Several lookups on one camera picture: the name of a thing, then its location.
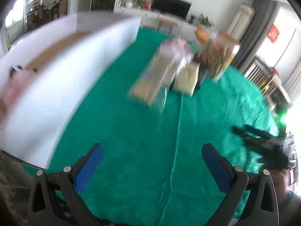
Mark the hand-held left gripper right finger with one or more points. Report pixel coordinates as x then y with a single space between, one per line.
216 169

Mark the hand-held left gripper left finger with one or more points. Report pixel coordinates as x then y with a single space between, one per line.
90 169

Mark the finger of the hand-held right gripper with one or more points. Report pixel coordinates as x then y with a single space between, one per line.
261 134
247 137

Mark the long white box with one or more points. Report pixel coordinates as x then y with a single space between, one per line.
58 87

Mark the pink bath pouf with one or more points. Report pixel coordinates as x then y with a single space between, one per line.
16 89

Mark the pink cloth packet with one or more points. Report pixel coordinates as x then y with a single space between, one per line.
176 46

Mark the person's right forearm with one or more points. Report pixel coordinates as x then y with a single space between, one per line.
281 181

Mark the green tablecloth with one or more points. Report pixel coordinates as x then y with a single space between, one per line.
141 157

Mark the yellow sponge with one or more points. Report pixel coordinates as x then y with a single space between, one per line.
185 80

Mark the clear peanut jar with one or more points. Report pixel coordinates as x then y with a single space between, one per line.
216 56

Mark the cotton swab pack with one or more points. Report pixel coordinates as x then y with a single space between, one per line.
150 82

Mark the grey curtain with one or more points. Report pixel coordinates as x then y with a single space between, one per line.
258 28

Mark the orange lounge chair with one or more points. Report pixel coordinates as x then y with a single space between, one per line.
201 34

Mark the covered standing air conditioner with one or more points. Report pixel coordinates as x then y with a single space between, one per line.
241 18

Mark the large leafy potted plant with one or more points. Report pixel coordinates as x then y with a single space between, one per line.
206 21

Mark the small plant in dark pot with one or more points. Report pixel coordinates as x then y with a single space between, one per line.
191 18

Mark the light wooden coffee table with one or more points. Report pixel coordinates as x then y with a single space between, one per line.
167 21

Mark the flat screen television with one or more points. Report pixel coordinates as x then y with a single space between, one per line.
171 4

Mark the white television cabinet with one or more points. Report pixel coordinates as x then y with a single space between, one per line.
150 15

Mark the wooden dining table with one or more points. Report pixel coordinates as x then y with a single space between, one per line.
40 14

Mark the wooden dining chair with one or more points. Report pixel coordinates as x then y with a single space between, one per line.
63 6

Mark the white round vase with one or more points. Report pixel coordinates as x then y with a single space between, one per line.
129 4

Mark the glass balcony door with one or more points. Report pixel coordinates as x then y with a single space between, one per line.
16 16

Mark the green potted plant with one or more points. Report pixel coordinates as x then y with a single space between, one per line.
138 2

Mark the red wall hanging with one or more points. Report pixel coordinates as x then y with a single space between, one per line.
273 33

